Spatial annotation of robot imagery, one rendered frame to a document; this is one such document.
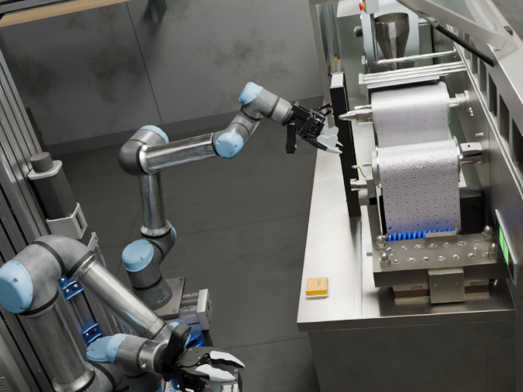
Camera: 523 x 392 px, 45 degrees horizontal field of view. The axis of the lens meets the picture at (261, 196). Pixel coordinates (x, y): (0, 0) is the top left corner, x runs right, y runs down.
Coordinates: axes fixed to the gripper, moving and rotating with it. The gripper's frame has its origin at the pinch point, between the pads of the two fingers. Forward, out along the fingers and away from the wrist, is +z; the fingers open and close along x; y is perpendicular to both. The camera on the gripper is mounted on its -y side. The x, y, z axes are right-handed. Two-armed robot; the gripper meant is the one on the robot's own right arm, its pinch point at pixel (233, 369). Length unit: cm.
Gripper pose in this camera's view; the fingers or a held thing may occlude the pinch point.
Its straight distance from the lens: 144.0
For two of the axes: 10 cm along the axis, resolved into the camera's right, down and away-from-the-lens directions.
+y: 1.3, 9.2, 3.8
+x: -4.6, 4.0, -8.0
